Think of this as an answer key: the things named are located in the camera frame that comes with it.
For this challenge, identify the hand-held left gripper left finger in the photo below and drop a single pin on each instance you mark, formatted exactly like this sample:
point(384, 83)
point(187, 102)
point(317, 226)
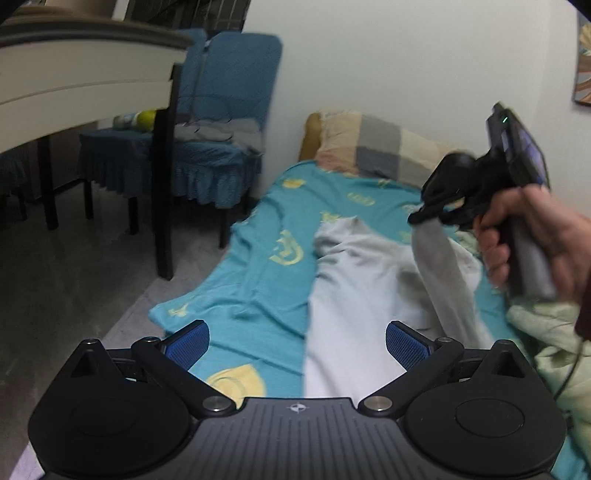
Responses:
point(187, 345)

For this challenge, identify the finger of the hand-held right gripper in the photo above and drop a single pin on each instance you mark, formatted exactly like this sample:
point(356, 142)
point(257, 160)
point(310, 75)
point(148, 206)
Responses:
point(422, 216)

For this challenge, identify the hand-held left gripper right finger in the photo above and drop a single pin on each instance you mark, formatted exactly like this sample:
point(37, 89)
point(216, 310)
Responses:
point(407, 345)

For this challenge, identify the white t-shirt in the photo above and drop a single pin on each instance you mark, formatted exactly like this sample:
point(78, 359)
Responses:
point(360, 300)

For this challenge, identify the person's right hand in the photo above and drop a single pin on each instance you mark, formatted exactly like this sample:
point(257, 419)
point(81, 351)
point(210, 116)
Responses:
point(563, 240)

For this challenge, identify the plaid pillow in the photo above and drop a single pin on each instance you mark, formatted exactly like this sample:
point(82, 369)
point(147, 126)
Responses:
point(383, 143)

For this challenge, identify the teal smiley print bed sheet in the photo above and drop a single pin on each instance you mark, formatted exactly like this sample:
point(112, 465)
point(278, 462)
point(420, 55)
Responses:
point(258, 286)

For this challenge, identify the mustard yellow cushion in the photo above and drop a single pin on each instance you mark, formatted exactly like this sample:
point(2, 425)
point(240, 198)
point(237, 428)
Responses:
point(310, 138)

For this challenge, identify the green fleece blanket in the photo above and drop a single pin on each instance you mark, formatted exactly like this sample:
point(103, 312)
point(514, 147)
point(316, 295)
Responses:
point(545, 332)

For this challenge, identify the grey cloth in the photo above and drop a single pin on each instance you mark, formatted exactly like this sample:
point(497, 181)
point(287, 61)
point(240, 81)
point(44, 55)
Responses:
point(207, 134)

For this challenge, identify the yellow green toy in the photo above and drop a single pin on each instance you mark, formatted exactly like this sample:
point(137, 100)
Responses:
point(147, 120)

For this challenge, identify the blue covered chair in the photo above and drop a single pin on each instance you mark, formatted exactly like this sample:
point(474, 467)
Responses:
point(240, 74)
point(196, 69)

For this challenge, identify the dark barred window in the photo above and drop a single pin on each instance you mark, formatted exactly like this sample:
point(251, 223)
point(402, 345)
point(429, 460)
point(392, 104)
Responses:
point(221, 14)

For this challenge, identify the white table with dark legs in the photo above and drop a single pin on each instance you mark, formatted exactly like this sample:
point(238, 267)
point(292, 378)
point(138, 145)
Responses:
point(69, 83)

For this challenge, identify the framed wall picture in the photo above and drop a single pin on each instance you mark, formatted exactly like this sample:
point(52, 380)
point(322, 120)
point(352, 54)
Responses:
point(584, 69)

